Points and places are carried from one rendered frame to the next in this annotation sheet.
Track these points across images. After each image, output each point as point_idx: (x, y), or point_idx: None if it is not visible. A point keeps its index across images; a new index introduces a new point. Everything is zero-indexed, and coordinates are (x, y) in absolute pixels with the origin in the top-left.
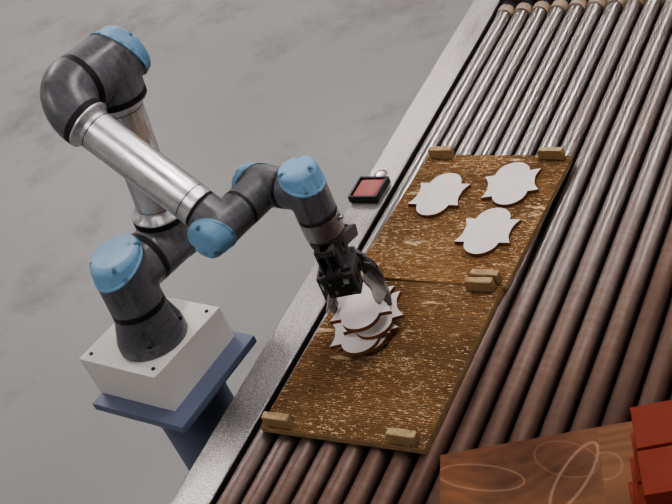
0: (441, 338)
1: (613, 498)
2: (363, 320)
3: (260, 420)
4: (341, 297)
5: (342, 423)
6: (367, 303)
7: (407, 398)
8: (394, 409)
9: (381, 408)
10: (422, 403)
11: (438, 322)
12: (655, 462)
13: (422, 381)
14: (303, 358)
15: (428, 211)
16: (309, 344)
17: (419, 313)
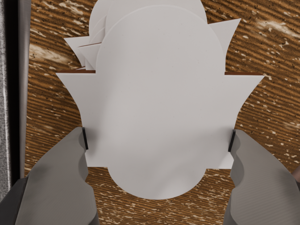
0: (271, 127)
1: None
2: (167, 183)
3: (14, 173)
4: (84, 86)
5: (128, 219)
6: (174, 132)
7: (205, 205)
8: (189, 214)
9: (173, 211)
10: (222, 213)
11: (276, 90)
12: None
13: (227, 189)
14: (31, 118)
15: None
16: (27, 86)
17: (246, 56)
